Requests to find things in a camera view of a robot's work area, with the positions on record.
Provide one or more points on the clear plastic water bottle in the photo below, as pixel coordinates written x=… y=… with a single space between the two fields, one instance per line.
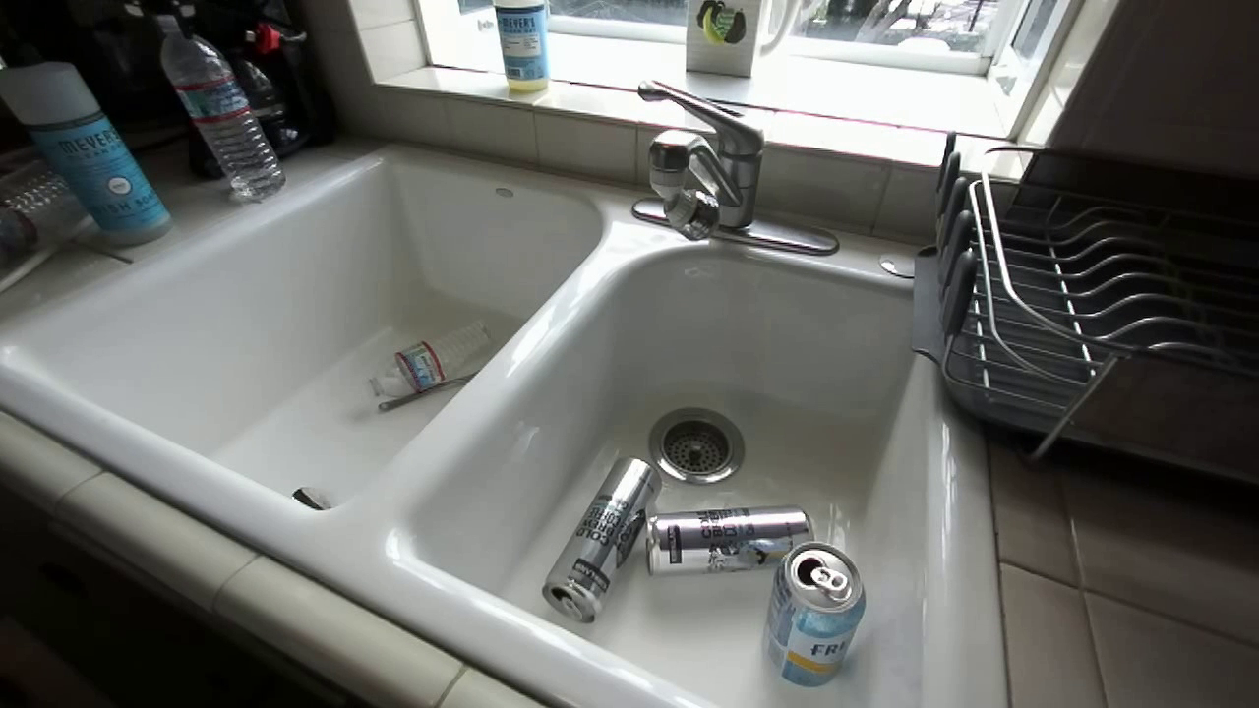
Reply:
x=226 y=121

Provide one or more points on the blue label pump soap bottle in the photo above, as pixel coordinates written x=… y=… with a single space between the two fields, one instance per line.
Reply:
x=519 y=46

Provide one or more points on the grey dish drying rack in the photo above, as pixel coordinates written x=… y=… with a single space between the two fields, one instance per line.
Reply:
x=1104 y=315

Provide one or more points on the white teal dish soap bottle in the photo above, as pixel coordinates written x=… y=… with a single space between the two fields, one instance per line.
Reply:
x=101 y=161

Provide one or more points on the metal sink drain strainer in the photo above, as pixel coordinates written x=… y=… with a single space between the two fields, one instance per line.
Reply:
x=699 y=447

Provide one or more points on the white double basin sink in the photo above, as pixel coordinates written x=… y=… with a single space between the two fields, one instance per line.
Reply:
x=526 y=395

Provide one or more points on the tall slim silver can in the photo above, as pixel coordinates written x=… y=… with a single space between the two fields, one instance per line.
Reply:
x=601 y=536

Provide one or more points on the chrome sink faucet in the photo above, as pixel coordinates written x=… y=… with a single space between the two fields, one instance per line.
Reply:
x=715 y=169

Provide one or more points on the short silver can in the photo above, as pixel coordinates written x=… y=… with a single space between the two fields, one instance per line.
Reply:
x=729 y=540

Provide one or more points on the blue soda can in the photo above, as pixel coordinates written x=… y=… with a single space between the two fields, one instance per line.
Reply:
x=813 y=614

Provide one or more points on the white carton with green print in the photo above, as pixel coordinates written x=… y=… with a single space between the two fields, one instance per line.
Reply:
x=723 y=32

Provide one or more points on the white window frame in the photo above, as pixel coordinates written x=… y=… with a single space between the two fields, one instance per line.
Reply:
x=813 y=64

